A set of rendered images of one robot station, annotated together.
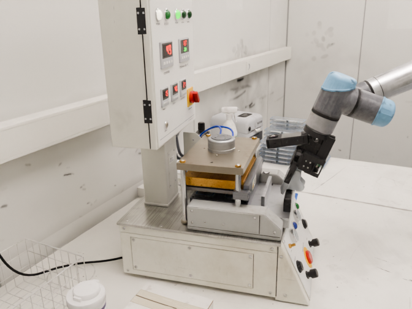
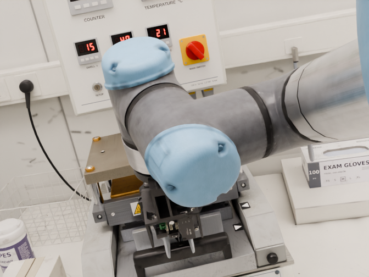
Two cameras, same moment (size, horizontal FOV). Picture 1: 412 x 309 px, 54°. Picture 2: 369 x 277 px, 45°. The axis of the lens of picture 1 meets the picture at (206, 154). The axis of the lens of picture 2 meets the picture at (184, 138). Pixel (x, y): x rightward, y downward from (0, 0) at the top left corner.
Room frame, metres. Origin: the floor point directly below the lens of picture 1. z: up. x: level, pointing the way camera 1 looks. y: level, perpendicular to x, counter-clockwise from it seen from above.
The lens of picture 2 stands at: (0.89, -0.80, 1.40)
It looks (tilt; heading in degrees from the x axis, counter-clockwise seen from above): 21 degrees down; 71
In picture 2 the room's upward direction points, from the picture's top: 11 degrees counter-clockwise
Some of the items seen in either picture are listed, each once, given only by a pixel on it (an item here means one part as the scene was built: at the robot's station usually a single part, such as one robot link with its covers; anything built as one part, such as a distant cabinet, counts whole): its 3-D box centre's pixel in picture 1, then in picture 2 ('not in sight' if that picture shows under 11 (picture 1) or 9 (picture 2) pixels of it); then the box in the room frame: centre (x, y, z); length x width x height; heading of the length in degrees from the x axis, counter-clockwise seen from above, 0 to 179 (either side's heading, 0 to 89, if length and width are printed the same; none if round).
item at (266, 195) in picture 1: (241, 195); (176, 219); (1.08, -0.10, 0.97); 0.30 x 0.22 x 0.08; 74
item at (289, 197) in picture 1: (289, 194); (182, 254); (1.05, -0.24, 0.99); 0.15 x 0.02 x 0.04; 164
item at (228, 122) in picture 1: (229, 131); not in sight; (1.96, -0.12, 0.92); 0.09 x 0.08 x 0.25; 89
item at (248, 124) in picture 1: (237, 129); not in sight; (2.13, -0.18, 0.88); 0.25 x 0.20 x 0.17; 56
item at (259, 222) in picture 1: (234, 219); (103, 241); (0.95, -0.07, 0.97); 0.25 x 0.05 x 0.07; 74
